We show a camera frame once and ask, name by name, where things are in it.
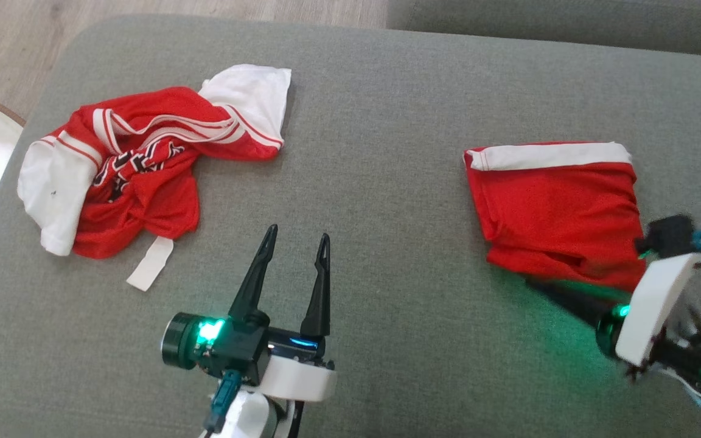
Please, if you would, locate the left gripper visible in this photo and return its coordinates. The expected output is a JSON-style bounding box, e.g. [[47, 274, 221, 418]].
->
[[162, 224, 337, 402]]

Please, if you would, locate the red shorts white waistband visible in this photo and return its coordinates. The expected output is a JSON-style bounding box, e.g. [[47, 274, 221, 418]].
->
[[464, 142, 648, 293]]

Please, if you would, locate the narrow grey sofa seat cushion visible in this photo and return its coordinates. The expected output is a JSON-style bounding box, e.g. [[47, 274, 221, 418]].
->
[[387, 0, 701, 60]]

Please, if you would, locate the red jersey shirt number 23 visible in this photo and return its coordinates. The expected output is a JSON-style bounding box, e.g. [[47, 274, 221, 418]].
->
[[17, 64, 292, 291]]

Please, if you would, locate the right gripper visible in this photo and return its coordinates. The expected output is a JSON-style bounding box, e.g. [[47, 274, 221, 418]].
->
[[526, 252, 701, 366]]

